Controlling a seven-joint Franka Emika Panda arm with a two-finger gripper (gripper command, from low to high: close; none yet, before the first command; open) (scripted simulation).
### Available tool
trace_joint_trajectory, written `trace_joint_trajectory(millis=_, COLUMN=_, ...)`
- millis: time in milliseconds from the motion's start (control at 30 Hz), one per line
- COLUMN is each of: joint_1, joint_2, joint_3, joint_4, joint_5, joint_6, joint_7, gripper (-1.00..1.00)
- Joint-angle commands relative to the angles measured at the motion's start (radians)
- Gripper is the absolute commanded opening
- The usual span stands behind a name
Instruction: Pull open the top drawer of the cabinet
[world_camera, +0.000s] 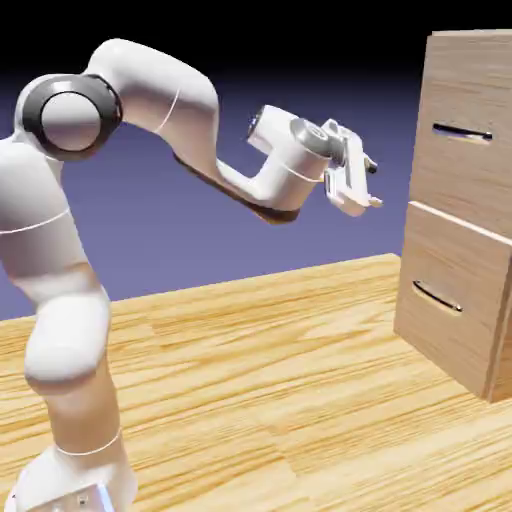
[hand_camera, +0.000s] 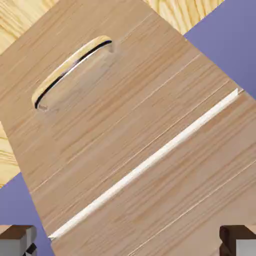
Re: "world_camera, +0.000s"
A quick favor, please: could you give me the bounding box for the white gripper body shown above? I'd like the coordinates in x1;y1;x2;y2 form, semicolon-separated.
321;118;370;218

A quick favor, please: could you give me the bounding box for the short light wood drawer front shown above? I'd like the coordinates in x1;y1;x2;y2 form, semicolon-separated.
393;201;512;401

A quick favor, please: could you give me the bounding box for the light wood cabinet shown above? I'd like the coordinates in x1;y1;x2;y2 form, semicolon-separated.
393;28;512;404

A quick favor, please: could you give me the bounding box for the straight dark metal handle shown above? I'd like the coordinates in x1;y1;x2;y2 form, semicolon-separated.
432;122;494;144

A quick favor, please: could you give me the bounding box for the tall light wood drawer front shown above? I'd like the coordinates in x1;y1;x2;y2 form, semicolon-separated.
408;33;512;242

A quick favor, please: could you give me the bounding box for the curved dark metal handle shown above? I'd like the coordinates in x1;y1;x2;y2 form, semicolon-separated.
411;279;464;314

